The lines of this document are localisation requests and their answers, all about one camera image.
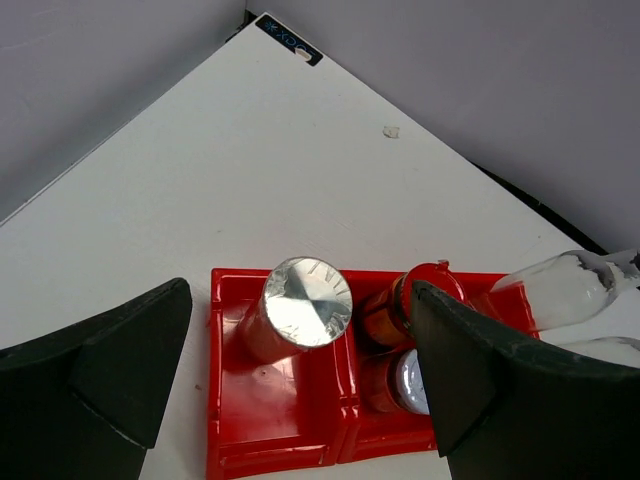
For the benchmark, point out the red plastic organizer tray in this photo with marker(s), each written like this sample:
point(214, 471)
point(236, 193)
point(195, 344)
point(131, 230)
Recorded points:
point(304, 411)

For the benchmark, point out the silver lid white powder jar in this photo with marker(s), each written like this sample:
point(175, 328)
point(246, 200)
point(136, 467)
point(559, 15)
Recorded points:
point(305, 304)

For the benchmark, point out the white lid brown spice jar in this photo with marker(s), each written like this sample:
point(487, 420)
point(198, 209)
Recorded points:
point(393, 382)

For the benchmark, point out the blue left table label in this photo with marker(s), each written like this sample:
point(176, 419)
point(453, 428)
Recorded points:
point(288, 39)

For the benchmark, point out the red lid dark sauce jar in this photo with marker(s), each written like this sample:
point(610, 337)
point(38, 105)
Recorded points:
point(384, 318)

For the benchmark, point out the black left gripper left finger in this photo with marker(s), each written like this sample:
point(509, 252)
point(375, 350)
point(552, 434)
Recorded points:
point(87, 401)

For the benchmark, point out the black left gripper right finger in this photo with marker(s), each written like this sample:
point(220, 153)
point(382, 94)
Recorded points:
point(508, 406)

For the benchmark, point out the clear liquid glass bottle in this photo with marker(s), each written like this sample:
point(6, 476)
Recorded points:
point(568, 289)

